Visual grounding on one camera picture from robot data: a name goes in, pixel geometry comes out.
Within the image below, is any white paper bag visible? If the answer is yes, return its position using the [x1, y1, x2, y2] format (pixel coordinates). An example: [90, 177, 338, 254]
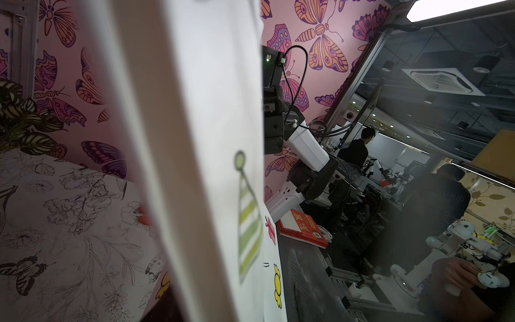
[81, 1, 287, 321]

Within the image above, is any red book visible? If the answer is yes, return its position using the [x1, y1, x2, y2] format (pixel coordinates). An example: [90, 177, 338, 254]
[276, 209, 329, 249]

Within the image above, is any green potted plant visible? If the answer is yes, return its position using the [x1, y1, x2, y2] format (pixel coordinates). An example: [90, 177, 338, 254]
[1, 79, 64, 156]

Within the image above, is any red rubber glove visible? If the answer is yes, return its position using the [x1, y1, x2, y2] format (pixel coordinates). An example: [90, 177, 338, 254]
[137, 207, 152, 226]

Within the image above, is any aluminium frame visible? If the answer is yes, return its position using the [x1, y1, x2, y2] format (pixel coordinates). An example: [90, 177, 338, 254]
[1, 1, 39, 99]

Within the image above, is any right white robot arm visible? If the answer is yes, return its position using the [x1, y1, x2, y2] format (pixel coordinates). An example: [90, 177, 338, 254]
[262, 46, 338, 223]

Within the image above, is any operator's hand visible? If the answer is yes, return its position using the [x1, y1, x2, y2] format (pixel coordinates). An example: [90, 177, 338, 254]
[443, 257, 481, 290]

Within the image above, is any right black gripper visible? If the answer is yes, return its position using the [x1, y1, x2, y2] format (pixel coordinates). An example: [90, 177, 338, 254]
[264, 97, 305, 155]

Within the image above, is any person in black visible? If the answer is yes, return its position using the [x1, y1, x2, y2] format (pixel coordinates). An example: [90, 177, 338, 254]
[337, 127, 376, 168]

